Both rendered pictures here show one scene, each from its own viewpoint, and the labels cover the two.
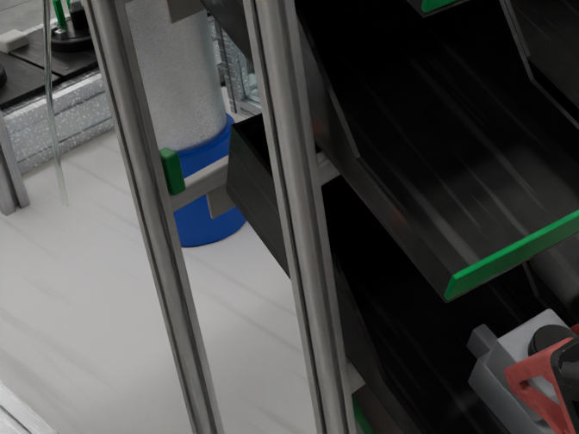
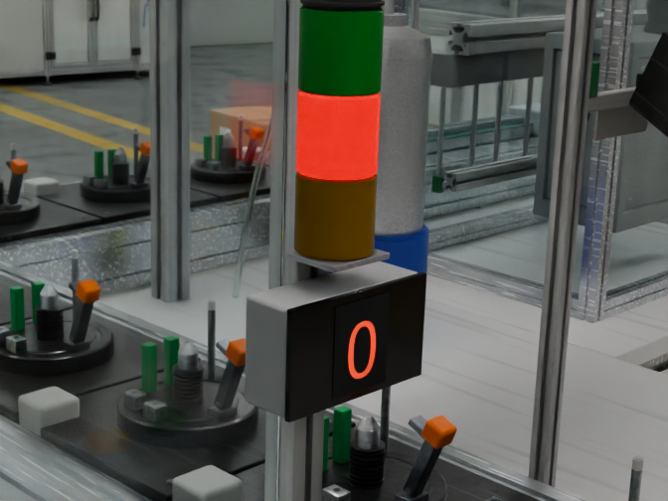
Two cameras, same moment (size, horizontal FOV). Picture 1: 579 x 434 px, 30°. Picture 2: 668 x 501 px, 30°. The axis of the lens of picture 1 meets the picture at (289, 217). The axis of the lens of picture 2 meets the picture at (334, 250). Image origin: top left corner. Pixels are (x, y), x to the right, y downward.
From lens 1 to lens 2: 0.64 m
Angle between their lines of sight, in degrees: 18
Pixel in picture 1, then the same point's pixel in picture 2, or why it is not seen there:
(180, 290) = (572, 186)
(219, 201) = (602, 126)
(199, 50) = (421, 142)
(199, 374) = (564, 274)
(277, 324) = (481, 392)
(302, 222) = not seen: outside the picture
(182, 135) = (391, 220)
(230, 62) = not seen: hidden behind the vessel
